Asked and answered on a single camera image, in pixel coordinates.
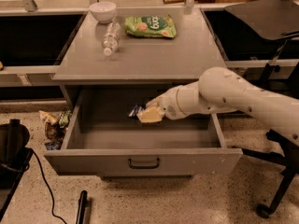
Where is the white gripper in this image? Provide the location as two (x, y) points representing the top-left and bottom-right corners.
(137, 87), (181, 123)

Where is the dark blue rxbar wrapper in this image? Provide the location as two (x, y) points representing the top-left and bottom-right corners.
(128, 105), (145, 119)

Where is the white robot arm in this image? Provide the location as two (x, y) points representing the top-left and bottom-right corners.
(137, 67), (299, 146)

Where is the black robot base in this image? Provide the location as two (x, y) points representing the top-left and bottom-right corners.
(0, 119), (32, 220)

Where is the grey drawer cabinet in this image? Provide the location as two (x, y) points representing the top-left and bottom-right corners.
(51, 6), (234, 111)

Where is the open grey top drawer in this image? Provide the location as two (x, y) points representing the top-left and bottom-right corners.
(45, 85), (242, 178)

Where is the clear plastic water bottle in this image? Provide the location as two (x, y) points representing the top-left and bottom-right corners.
(102, 21), (121, 56)

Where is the green snack chip bag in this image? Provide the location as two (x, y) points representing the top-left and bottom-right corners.
(125, 15), (177, 38)

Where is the pile of snack packets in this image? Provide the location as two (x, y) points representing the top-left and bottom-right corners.
(39, 110), (72, 150)

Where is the white ceramic bowl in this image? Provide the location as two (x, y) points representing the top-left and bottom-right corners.
(89, 2), (116, 23)

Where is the wooden stick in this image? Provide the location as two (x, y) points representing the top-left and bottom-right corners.
(163, 0), (185, 4)

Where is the black bar on floor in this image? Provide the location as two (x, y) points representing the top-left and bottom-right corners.
(76, 190), (92, 224)

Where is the black office chair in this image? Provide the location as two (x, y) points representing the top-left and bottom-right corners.
(224, 0), (299, 218)

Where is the black drawer handle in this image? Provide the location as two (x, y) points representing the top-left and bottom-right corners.
(128, 158), (160, 170)

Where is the black cable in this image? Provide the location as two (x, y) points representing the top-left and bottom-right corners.
(29, 147), (69, 224)

